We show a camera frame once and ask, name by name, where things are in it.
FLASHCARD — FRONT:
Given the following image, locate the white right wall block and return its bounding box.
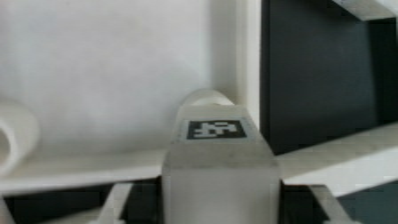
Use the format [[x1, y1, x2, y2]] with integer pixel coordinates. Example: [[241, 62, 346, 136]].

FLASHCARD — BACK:
[[331, 0, 398, 21]]

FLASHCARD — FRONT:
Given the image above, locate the white square tabletop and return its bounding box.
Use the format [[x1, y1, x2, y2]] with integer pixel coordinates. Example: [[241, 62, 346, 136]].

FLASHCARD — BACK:
[[0, 0, 398, 195]]

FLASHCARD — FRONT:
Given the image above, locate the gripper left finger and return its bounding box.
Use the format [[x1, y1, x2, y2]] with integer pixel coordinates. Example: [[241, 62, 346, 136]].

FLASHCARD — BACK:
[[86, 181, 157, 224]]

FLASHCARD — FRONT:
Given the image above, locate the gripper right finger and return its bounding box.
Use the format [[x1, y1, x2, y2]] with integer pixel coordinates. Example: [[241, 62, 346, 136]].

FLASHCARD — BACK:
[[278, 184, 362, 224]]

